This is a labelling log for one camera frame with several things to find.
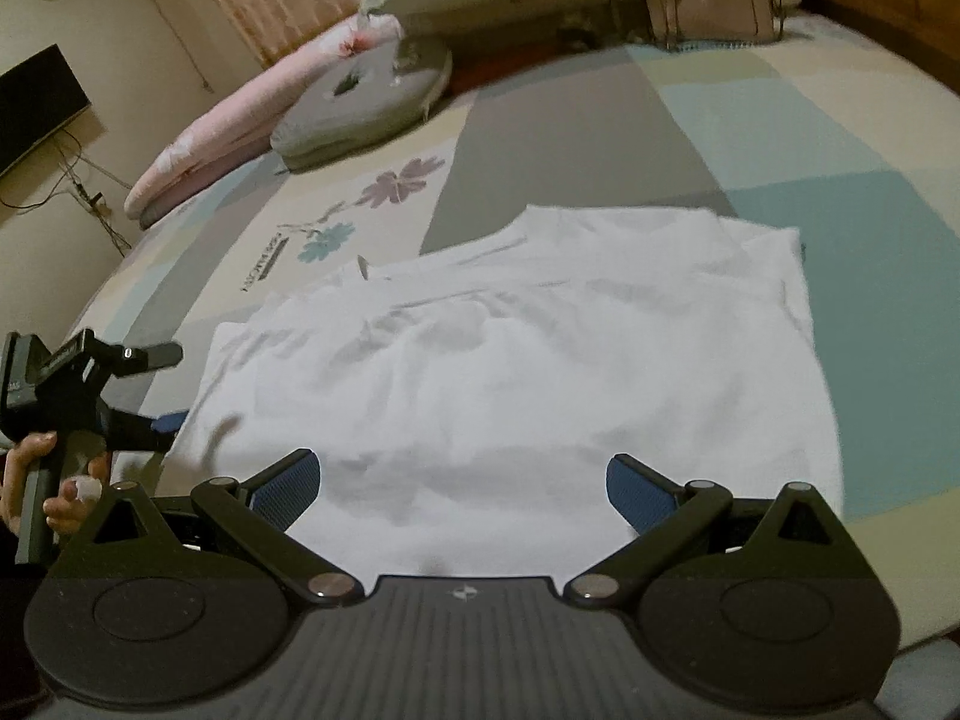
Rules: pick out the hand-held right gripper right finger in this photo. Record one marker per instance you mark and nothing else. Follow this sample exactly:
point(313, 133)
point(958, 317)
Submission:
point(637, 495)

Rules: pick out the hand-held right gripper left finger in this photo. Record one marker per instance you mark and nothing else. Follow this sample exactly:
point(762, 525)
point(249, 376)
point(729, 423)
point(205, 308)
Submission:
point(289, 487)

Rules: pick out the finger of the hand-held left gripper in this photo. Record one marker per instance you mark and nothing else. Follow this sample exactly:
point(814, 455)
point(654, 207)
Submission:
point(142, 356)
point(150, 431)

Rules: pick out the white printed sweatshirt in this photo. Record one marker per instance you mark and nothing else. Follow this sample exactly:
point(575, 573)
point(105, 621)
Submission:
point(487, 360)

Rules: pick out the person's left hand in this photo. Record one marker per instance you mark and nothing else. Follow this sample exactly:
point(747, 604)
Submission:
point(30, 450)

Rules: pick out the pink floral quilt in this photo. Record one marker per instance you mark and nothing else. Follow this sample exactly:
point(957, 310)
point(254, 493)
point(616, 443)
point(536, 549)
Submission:
point(225, 127)

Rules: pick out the grey dimpled cushion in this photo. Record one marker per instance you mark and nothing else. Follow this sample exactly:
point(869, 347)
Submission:
point(360, 105)

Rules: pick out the beige handbag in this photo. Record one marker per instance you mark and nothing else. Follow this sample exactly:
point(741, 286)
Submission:
point(705, 0)

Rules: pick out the black wall television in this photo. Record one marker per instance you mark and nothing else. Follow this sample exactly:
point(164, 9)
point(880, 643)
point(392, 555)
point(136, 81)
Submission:
point(37, 112)

